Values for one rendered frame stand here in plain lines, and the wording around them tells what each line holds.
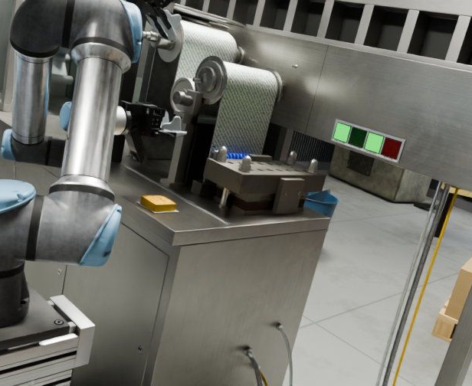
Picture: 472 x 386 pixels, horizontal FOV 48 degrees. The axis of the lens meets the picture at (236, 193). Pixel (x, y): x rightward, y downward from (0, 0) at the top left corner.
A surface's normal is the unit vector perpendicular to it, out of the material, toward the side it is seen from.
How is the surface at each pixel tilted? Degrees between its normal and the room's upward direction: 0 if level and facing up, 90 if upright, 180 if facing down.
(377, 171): 90
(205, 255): 90
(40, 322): 0
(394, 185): 90
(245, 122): 90
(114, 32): 59
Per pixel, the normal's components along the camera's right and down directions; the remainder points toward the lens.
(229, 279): 0.67, 0.33
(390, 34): -0.71, 0.02
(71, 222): 0.31, -0.32
